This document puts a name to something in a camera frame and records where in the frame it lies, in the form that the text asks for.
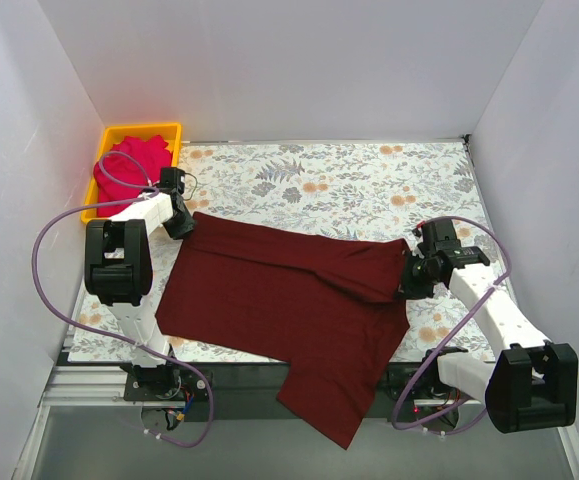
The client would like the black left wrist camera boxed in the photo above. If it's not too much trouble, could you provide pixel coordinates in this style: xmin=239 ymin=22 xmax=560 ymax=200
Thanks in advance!
xmin=157 ymin=167 xmax=185 ymax=195

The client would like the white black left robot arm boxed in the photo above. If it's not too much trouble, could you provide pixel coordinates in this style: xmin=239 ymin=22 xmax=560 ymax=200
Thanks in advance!
xmin=84 ymin=188 xmax=195 ymax=400

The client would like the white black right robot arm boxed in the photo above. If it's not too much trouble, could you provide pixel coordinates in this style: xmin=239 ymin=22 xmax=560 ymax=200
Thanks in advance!
xmin=391 ymin=255 xmax=578 ymax=433

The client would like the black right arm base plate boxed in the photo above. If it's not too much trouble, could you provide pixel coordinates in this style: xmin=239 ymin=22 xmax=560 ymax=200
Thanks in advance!
xmin=383 ymin=362 xmax=485 ymax=406

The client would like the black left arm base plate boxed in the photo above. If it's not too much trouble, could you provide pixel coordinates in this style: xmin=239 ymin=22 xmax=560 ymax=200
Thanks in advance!
xmin=123 ymin=365 xmax=214 ymax=402

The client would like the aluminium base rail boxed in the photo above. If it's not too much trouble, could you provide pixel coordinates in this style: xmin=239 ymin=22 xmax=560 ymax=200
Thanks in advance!
xmin=47 ymin=363 xmax=454 ymax=418

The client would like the bright pink t shirt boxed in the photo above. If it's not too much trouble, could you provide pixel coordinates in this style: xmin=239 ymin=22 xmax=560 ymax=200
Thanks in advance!
xmin=93 ymin=135 xmax=172 ymax=203

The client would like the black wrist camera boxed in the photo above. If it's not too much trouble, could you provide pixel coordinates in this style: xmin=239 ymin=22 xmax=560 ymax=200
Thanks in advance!
xmin=414 ymin=219 xmax=490 ymax=268
xmin=157 ymin=167 xmax=185 ymax=195

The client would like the dark red t shirt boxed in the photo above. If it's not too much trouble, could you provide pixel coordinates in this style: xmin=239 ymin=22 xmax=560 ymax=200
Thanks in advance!
xmin=156 ymin=213 xmax=409 ymax=448

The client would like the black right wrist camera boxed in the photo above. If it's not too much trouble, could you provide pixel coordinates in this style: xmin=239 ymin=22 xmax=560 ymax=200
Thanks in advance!
xmin=414 ymin=219 xmax=490 ymax=268

